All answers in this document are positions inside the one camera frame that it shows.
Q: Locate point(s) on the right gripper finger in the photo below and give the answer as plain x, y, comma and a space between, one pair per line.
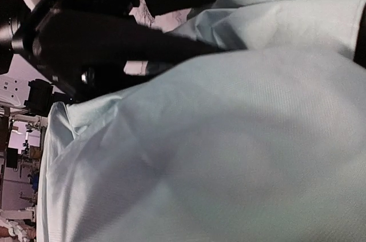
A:
360, 50

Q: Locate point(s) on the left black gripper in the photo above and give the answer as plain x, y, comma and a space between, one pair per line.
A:
84, 45

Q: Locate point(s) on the mint green folding umbrella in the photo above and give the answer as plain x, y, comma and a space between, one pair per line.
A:
265, 142

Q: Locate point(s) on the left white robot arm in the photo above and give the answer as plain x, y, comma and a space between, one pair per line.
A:
15, 12

